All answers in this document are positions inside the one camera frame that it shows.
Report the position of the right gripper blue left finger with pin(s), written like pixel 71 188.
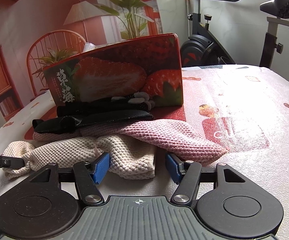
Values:
pixel 100 167

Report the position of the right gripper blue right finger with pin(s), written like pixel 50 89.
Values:
pixel 175 167

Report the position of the cream knitted cloth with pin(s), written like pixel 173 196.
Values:
pixel 129 157

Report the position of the pink knitted cloth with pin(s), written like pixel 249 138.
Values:
pixel 174 136

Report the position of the black glove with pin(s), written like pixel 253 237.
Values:
pixel 76 115

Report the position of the patterned foam table mat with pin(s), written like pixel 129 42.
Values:
pixel 254 101

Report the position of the red strawberry cardboard box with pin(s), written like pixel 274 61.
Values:
pixel 149 66

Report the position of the black exercise bike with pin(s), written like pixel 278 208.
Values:
pixel 239 26

